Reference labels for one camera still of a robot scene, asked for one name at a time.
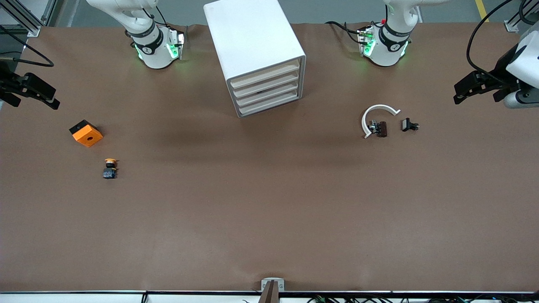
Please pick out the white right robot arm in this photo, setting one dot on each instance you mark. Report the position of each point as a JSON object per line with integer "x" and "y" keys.
{"x": 151, "y": 50}

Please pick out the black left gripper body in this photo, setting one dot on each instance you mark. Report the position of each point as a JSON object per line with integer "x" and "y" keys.
{"x": 500, "y": 69}

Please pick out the brown table cover mat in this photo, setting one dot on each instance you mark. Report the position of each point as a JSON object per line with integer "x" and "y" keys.
{"x": 269, "y": 210}

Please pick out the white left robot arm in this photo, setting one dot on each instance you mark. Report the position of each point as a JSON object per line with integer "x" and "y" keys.
{"x": 385, "y": 50}

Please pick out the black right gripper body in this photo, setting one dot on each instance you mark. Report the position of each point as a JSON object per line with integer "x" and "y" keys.
{"x": 6, "y": 82}

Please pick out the white curved plastic arc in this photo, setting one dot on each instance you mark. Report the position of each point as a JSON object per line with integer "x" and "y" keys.
{"x": 379, "y": 107}

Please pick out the white table edge rail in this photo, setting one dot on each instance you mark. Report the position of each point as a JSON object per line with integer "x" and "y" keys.
{"x": 84, "y": 298}

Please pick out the small black clip part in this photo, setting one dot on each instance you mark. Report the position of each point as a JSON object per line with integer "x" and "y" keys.
{"x": 407, "y": 125}

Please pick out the yellow push button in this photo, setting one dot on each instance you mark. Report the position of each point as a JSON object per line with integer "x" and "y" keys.
{"x": 110, "y": 168}

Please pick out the orange square block with hole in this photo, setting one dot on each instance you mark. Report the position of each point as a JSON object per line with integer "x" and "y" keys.
{"x": 87, "y": 136}

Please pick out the aluminium frame profile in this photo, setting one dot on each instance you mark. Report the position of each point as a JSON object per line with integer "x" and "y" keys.
{"x": 29, "y": 23}
{"x": 511, "y": 26}

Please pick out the small brown connector part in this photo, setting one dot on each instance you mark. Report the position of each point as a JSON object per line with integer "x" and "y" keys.
{"x": 381, "y": 128}

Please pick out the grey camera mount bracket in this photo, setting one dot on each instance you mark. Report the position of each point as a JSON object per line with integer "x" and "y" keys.
{"x": 272, "y": 286}

